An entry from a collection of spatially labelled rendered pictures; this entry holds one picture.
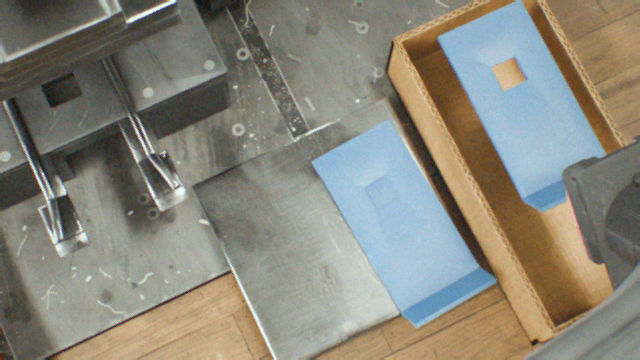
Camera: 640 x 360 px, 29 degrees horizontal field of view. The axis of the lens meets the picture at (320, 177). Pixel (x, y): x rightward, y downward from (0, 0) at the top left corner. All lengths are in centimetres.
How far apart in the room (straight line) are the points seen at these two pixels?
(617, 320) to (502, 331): 38
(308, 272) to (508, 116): 19
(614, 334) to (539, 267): 39
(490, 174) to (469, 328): 12
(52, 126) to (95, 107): 3
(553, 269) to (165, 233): 30
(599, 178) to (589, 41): 27
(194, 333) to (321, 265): 11
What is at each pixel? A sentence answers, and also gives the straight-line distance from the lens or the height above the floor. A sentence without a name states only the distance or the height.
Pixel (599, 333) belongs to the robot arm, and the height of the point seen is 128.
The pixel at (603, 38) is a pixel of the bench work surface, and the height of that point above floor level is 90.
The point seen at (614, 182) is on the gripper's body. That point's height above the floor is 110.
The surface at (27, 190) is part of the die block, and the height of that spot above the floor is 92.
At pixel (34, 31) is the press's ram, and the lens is 72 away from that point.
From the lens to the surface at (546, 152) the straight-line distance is 90.
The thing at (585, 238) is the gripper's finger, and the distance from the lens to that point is 81.
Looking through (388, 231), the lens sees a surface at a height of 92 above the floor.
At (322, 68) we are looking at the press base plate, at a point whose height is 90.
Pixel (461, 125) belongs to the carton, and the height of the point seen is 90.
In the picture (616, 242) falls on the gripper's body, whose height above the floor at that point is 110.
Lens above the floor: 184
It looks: 75 degrees down
